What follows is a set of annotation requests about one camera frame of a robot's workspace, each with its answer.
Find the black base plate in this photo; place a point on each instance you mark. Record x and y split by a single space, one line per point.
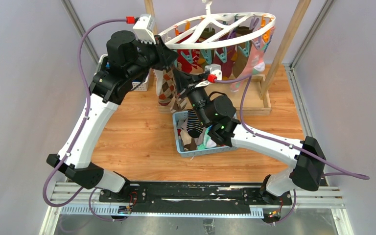
193 197

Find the maroon purple hanging sock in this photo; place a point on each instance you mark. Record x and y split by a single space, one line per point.
224 56

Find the brown hanging sock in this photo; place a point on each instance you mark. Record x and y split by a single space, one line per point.
243 50

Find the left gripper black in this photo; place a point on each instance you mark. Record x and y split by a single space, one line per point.
167 55

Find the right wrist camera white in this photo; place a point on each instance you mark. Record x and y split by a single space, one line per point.
214 74

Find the brown striped sock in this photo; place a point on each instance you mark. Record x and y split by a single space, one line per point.
181 102

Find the pink hanging sock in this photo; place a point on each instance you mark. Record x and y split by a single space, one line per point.
255 63

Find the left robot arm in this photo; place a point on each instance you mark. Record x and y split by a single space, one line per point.
127 59

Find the white plastic basket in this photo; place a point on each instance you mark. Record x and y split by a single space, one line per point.
139 85

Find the grey sock in basket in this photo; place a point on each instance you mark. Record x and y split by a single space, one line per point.
188 142

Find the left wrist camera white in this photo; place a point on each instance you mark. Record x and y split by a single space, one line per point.
143 29

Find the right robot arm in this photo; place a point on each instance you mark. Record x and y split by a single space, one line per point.
305 159

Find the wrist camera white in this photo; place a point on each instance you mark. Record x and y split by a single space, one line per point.
143 29
214 74

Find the white oval clip hanger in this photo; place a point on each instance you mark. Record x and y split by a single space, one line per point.
184 34

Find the olive striped hanging sock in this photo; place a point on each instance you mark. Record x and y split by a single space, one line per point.
205 55

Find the red hanging sock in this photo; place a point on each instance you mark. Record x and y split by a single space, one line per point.
189 60

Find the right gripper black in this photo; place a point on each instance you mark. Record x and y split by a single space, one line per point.
183 80

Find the black striped sock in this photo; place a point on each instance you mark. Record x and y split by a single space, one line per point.
194 127

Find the teal white sock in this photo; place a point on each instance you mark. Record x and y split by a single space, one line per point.
204 141

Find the blue sock basket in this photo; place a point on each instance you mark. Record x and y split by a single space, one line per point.
182 116

